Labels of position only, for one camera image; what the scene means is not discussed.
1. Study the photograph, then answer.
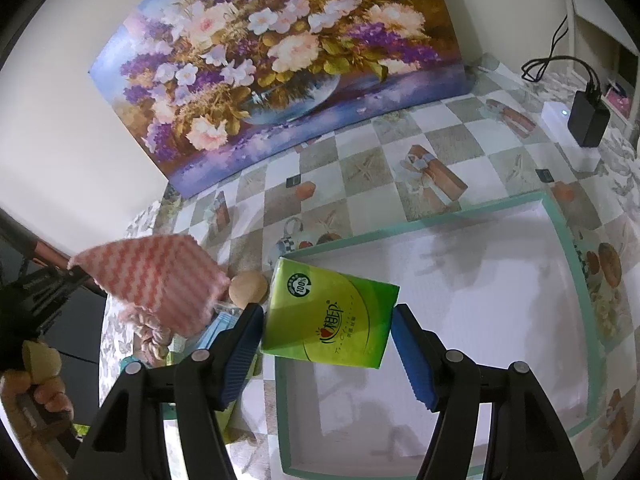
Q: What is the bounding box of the dark wooden furniture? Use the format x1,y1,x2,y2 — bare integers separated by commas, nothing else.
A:
0,207,113,441

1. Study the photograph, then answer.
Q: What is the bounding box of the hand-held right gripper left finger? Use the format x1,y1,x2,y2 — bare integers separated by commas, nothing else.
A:
70,302,266,480

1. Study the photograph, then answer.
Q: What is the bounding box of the person's left hand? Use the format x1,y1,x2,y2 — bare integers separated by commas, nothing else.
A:
0,372,75,428

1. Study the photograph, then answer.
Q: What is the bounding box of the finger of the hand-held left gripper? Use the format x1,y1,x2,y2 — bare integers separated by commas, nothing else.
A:
20,264,93,311

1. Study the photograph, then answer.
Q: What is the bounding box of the pink white striped cloth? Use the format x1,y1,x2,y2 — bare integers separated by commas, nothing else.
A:
67,232,230,336

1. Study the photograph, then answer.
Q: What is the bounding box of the white power strip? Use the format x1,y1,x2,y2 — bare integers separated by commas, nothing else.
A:
542,101,601,173

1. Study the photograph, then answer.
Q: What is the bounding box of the blue face mask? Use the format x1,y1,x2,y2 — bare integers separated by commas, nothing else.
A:
197,305,251,356

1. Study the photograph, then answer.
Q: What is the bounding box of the floral canvas painting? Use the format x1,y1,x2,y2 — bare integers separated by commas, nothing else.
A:
87,0,473,200

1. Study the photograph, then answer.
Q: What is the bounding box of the black charger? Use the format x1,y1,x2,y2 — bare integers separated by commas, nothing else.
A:
567,89,612,148

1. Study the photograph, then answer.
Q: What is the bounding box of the checkered printed tablecloth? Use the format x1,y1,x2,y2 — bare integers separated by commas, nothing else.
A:
97,55,640,480

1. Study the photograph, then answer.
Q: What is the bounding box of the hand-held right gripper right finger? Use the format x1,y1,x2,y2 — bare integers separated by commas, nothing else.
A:
391,302,586,480

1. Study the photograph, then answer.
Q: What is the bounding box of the green tissue pack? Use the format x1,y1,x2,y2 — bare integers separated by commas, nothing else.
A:
259,256,401,370

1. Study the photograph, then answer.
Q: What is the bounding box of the black cable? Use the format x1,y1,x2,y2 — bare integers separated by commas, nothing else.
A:
521,12,601,93

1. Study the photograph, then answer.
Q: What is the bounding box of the round beige powder puff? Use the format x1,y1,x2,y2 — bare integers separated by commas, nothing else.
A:
228,271,268,308

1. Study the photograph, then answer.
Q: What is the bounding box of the white tray with teal rim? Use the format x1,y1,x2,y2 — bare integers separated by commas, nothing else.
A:
274,191,608,480

